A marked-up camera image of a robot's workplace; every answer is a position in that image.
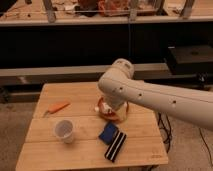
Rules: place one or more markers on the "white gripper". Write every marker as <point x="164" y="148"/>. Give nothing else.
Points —
<point x="111" y="108"/>

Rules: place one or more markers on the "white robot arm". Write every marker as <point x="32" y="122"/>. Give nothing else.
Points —
<point x="189" y="105"/>

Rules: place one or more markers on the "brown round plate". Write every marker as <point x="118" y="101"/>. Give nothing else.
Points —
<point x="113" y="115"/>

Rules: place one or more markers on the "blue sponge block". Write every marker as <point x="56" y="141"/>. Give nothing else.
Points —
<point x="108" y="133"/>

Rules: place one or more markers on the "white plastic bottle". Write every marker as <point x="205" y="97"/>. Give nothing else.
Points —
<point x="97" y="109"/>

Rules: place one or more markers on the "black white striped block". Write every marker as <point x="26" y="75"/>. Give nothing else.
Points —
<point x="115" y="147"/>

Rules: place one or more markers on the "wooden folding table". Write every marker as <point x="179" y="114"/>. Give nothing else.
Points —
<point x="43" y="151"/>

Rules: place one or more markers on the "long metal shelf bench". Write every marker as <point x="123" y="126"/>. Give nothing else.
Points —
<point x="142" y="71"/>

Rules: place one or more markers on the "orange carrot toy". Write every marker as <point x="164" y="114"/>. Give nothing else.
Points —
<point x="56" y="107"/>

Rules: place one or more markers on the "black box on shelf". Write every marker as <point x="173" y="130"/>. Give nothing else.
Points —
<point x="190" y="59"/>

